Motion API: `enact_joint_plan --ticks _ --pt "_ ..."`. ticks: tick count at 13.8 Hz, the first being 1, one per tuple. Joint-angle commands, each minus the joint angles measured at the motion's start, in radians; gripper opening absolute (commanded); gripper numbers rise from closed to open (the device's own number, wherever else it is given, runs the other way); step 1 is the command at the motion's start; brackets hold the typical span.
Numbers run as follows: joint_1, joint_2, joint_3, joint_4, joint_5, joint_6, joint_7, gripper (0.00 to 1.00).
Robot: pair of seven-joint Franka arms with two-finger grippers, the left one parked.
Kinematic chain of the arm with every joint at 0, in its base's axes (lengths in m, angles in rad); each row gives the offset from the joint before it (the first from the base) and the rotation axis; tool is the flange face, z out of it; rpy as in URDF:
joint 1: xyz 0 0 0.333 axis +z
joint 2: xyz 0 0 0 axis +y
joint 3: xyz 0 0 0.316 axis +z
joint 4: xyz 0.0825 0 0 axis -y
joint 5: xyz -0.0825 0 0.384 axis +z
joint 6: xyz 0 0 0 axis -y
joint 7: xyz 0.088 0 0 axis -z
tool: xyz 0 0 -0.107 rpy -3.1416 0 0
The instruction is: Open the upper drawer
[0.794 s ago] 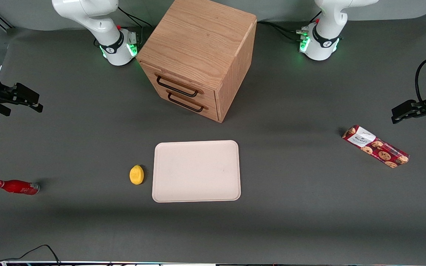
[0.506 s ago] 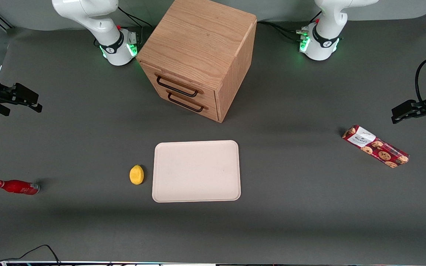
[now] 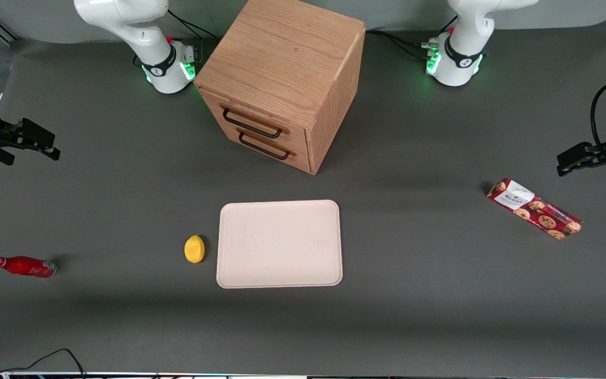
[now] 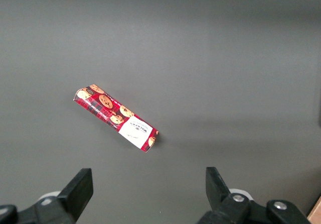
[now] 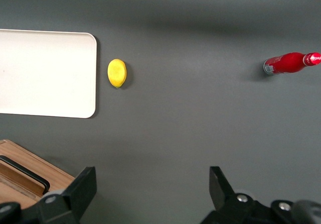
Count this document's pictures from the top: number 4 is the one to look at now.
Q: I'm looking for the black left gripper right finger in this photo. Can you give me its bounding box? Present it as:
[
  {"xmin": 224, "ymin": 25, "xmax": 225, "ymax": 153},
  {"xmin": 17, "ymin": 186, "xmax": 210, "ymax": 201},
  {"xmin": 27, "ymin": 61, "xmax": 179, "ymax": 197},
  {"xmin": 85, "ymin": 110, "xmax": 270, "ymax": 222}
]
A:
[{"xmin": 198, "ymin": 167, "xmax": 252, "ymax": 224}]

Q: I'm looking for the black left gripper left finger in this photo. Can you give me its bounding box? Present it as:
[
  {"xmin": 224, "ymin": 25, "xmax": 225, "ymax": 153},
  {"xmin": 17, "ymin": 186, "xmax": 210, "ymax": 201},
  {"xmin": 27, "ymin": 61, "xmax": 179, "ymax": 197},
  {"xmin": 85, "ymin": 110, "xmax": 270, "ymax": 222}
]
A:
[{"xmin": 17, "ymin": 168, "xmax": 94, "ymax": 224}]

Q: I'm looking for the red tartan cookie box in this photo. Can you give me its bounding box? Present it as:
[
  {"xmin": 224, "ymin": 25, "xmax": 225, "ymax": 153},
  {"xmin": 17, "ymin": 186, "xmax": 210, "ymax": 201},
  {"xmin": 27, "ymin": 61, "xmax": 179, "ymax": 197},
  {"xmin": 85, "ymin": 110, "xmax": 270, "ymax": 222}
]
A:
[{"xmin": 73, "ymin": 83, "xmax": 159, "ymax": 153}]

